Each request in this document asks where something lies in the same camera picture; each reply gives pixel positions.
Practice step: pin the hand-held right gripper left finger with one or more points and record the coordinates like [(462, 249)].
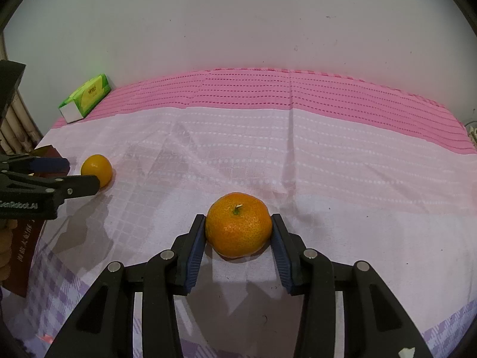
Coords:
[(195, 253)]

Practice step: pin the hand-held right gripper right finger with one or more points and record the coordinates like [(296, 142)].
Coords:
[(281, 257)]

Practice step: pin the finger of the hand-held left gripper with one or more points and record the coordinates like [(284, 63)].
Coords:
[(78, 186), (50, 164)]

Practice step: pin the orange mandarin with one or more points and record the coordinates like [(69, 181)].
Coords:
[(238, 227), (97, 168)]

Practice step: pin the dark red tin box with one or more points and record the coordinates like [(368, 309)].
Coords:
[(26, 261)]

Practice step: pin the person's left hand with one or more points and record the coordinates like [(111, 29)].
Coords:
[(5, 253)]

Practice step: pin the green tissue box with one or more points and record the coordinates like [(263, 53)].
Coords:
[(89, 95)]

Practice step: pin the pink purple checked tablecloth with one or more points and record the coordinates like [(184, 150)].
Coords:
[(335, 156)]

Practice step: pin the bamboo furniture frame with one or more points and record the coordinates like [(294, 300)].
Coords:
[(16, 126)]

